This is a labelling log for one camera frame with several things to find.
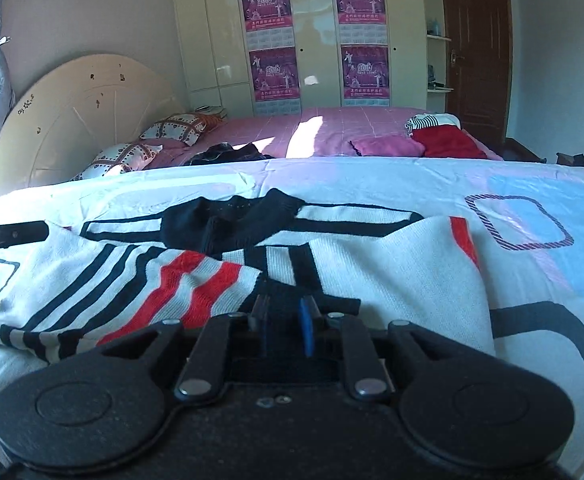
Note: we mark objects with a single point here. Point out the cream wardrobe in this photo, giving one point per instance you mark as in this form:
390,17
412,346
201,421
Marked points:
317,35

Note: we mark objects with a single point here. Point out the brown wooden door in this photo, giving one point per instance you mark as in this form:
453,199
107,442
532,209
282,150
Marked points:
481,50

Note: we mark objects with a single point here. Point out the dark crumpled garment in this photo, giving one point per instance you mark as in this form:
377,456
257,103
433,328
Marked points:
227,154

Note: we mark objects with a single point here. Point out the patterned pillow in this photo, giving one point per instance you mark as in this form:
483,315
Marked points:
174,127
117,157

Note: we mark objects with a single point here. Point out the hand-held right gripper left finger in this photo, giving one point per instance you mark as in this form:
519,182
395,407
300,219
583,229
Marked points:
263,327

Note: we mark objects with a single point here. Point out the pink bed sheet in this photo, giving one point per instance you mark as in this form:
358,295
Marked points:
272,130

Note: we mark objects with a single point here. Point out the cream round headboard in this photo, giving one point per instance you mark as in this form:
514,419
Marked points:
72,110

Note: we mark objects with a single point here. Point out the pink folded cloth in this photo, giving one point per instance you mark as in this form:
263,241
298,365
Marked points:
386,146

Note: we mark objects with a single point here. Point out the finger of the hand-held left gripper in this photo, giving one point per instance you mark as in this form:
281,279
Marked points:
7,235

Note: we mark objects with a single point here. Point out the purple wall poster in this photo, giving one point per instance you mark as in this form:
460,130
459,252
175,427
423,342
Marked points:
365,72
266,7
360,5
275,77

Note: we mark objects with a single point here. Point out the white striped knit sweater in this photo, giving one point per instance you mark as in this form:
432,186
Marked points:
396,280

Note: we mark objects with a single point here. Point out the black white striped garment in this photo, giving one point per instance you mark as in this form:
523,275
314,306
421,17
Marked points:
429,122

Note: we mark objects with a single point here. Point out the red garment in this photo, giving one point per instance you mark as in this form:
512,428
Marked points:
446,144

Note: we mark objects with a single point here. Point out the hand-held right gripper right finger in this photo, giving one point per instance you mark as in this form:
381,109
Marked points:
307,327

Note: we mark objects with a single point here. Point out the cream corner shelf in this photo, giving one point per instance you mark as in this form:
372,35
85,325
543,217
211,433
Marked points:
436,37

